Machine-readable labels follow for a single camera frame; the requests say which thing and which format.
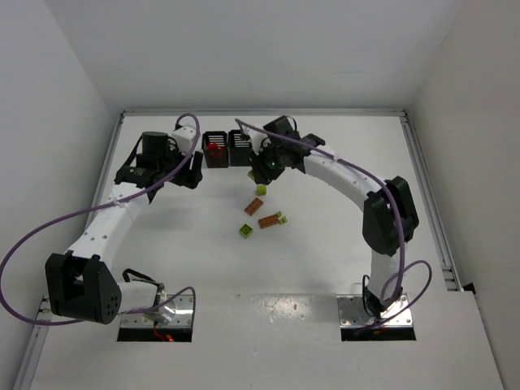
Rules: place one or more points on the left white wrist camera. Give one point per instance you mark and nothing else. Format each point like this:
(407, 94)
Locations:
(185, 138)

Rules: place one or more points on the brown lego brick lower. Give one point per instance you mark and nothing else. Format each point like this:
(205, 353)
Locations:
(269, 221)

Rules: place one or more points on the red small lego brick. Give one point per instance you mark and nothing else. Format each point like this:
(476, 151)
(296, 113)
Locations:
(212, 146)

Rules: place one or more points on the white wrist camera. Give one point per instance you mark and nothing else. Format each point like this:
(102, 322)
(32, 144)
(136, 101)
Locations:
(254, 137)
(185, 138)

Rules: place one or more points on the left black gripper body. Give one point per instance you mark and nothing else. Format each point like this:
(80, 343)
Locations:
(188, 172)

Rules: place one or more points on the brown lego brick upper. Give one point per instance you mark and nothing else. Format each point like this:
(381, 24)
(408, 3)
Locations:
(253, 206)

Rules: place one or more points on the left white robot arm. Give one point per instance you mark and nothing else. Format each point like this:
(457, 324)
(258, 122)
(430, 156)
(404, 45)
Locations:
(80, 282)

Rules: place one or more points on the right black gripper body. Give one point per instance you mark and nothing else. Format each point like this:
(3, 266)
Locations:
(262, 171)

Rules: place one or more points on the small lime lego piece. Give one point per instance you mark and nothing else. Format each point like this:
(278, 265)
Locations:
(282, 219)

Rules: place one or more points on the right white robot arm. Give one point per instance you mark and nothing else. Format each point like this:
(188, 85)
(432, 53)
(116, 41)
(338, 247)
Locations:
(389, 216)

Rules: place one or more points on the brown lego brick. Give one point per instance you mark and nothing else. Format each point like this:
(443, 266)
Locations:
(269, 221)
(253, 206)

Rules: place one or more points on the metal base plate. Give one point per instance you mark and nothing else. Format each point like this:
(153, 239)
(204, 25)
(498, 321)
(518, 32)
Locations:
(352, 314)
(178, 313)

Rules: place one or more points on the lime small lego brick top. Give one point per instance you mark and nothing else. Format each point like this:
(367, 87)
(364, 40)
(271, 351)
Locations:
(261, 190)

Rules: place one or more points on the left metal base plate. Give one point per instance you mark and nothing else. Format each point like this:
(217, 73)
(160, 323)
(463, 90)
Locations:
(178, 313)

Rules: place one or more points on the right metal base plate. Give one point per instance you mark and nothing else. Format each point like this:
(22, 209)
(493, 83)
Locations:
(352, 314)

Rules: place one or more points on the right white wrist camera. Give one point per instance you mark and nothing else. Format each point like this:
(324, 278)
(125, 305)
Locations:
(254, 137)

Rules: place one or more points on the black slotted container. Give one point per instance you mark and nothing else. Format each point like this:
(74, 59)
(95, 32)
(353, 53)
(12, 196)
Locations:
(239, 149)
(215, 158)

